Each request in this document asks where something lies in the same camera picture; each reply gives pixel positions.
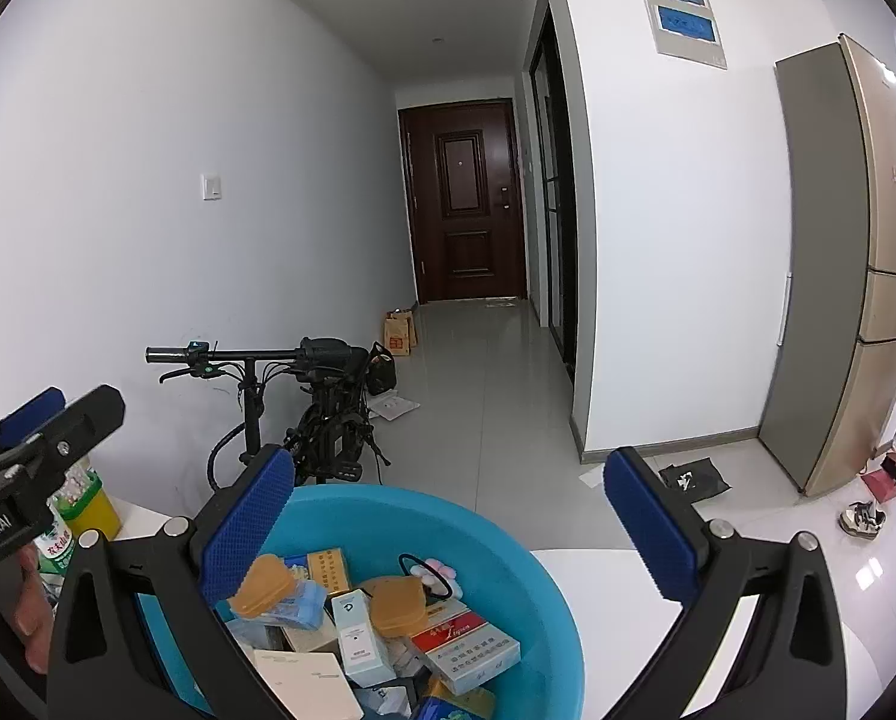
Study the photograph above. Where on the white flat box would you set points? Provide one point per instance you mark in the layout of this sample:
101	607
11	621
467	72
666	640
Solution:
395	407

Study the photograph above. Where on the pale blue packet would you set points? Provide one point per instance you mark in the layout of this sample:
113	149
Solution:
301	604

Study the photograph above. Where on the black framed glass door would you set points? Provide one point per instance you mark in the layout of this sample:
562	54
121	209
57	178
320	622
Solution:
560	240

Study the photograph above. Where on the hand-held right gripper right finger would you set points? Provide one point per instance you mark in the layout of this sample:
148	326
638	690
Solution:
654	532

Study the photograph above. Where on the yellow plastic container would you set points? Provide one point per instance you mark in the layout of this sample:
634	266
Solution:
95	510

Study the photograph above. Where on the gold grey refrigerator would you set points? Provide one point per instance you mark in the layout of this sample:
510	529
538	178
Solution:
823	277

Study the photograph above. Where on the amber soap box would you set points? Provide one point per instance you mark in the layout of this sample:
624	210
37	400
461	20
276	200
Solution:
264	589
391	604

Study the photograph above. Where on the black plastic bag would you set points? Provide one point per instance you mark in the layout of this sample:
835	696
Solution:
691	480

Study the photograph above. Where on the pink red box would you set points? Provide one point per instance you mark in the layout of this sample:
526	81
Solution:
883	484

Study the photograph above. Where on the grey doormat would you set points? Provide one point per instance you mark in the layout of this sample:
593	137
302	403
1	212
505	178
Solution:
502	304

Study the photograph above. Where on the white paper sheet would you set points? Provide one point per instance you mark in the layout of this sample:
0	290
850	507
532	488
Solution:
592	476

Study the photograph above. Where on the dark brown door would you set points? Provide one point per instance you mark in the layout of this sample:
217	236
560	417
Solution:
463	202

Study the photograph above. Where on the red and white box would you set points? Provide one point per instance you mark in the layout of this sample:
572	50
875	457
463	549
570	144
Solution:
463	652

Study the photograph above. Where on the person's left hand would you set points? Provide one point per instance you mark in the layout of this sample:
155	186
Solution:
35	592

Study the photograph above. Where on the white wall switch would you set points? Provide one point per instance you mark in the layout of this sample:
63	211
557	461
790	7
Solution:
212	187

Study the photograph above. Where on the grey white sneaker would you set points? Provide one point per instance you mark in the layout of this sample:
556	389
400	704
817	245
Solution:
871	514
856	529

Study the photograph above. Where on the green label water bottle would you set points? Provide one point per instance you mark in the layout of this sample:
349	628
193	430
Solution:
57	540

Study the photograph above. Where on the brown paper bag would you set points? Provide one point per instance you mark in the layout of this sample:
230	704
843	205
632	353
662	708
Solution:
400	330

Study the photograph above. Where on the blue plastic basin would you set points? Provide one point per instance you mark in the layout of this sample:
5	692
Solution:
508	600

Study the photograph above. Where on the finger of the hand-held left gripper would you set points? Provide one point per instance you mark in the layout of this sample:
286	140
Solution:
91	412
39	409

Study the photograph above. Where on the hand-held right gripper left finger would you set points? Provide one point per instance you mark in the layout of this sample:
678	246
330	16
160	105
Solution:
249	525

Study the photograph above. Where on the grey wall panel blue windows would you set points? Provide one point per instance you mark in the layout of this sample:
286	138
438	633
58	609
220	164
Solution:
680	11

